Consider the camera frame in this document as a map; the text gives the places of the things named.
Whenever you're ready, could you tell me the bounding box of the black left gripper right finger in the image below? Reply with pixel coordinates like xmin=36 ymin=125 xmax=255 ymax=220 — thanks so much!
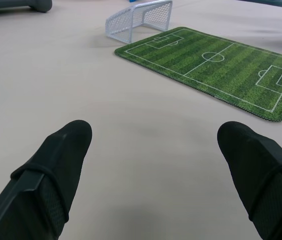
xmin=216 ymin=121 xmax=282 ymax=240

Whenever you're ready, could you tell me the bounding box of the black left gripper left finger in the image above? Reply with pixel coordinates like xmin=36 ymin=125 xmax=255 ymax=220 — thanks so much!
xmin=0 ymin=119 xmax=93 ymax=240

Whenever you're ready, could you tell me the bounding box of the green soccer field mat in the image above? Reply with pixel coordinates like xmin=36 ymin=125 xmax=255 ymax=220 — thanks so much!
xmin=114 ymin=26 xmax=282 ymax=123

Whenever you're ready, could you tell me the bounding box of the white toy soccer goal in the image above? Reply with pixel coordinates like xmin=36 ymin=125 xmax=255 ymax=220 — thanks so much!
xmin=104 ymin=0 xmax=174 ymax=45

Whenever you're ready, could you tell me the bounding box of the dark grey rounded object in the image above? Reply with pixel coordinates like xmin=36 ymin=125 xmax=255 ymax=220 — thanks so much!
xmin=0 ymin=0 xmax=53 ymax=15

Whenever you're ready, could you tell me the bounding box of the dark teal object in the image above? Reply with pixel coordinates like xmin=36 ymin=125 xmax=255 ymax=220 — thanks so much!
xmin=239 ymin=0 xmax=282 ymax=12

